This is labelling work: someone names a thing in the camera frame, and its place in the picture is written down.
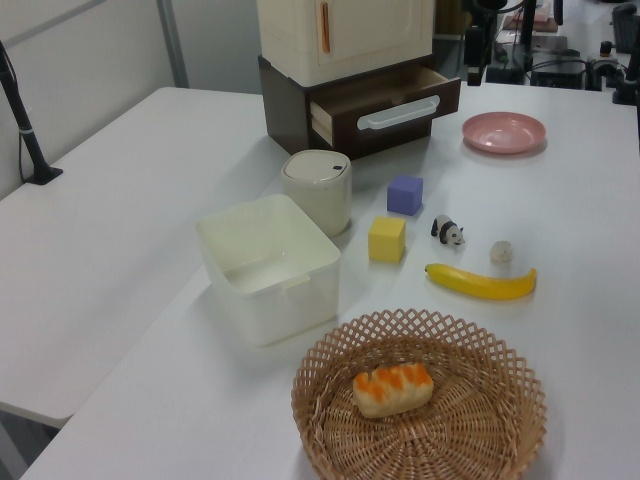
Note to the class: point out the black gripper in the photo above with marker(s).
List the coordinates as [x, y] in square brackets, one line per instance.
[475, 46]

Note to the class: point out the black and white panda toy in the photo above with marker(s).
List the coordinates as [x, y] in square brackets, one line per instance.
[448, 231]

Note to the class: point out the brown wooden drawer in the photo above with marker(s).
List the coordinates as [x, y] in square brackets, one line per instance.
[385, 102]

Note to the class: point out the dark brown drawer housing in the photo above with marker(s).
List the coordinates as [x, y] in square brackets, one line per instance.
[285, 110]

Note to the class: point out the yellow toy banana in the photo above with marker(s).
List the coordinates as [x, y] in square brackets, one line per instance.
[480, 283]

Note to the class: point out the orange striped toy bread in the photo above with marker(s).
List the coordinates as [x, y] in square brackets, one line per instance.
[392, 390]

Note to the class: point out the pink plastic plate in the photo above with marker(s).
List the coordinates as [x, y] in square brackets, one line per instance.
[503, 131]

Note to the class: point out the white plastic box lid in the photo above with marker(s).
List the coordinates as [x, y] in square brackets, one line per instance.
[345, 35]

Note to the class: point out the purple foam cube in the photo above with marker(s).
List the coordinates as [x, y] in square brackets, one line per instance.
[405, 195]

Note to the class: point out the black equipment stand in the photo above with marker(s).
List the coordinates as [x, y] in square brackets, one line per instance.
[625, 85]

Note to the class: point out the small white crumpled ball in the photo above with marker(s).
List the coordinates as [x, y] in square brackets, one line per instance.
[499, 252]

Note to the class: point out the yellow foam cube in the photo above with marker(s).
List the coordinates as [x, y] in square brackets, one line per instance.
[385, 240]

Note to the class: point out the beige lidded trash can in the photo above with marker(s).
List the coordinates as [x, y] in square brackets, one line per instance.
[320, 192]

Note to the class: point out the cream plastic storage box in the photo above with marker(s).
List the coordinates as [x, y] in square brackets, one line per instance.
[267, 270]

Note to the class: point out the woven wicker basket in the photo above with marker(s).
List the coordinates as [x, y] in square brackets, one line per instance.
[420, 430]

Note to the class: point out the black camera stand pole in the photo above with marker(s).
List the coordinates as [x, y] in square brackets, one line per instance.
[20, 120]

